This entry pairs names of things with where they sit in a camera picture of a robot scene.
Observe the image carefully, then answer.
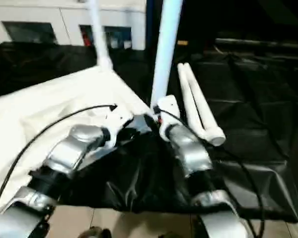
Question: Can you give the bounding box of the white plastic table leg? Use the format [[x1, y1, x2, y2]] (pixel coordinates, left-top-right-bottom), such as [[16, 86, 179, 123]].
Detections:
[[150, 0, 184, 113], [184, 63, 226, 147], [87, 0, 114, 72], [177, 63, 208, 140]]

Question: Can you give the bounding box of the white plastic table top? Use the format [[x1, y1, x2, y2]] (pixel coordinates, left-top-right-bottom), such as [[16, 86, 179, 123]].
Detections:
[[0, 67, 160, 201]]

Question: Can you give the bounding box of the black plastic mat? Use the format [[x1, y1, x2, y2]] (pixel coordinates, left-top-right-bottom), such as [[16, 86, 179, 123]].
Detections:
[[0, 41, 298, 222]]

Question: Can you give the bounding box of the red bottle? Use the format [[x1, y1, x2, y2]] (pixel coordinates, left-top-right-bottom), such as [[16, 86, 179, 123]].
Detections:
[[83, 27, 93, 47]]

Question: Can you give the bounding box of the black low shelf board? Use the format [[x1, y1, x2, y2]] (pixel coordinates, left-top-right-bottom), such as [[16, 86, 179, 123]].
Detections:
[[215, 37, 298, 51]]

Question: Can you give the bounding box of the white sideboard cabinet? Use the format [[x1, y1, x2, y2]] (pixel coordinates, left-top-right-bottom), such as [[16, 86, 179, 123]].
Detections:
[[0, 0, 148, 51]]

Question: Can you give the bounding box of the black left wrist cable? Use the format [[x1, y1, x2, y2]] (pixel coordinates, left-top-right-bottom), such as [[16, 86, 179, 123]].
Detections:
[[0, 104, 118, 221]]

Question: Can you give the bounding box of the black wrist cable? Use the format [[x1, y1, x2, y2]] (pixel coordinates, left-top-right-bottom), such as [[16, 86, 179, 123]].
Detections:
[[0, 104, 118, 221], [159, 110, 265, 235]]

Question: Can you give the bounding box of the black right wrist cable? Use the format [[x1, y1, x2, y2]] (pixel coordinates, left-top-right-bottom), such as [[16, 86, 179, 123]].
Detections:
[[159, 110, 265, 235]]

